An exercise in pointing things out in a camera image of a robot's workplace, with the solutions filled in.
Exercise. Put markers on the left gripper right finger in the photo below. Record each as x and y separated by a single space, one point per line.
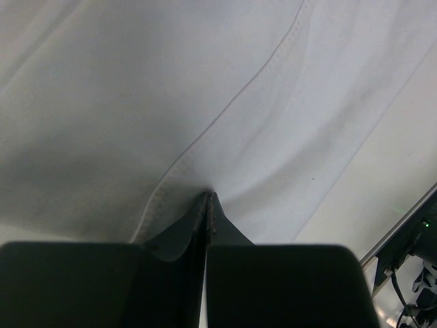
250 285

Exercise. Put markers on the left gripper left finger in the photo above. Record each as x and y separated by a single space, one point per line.
154 284

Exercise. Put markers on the white skirt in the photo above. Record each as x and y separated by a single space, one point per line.
116 115

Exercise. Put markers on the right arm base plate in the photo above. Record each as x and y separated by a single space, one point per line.
392 251

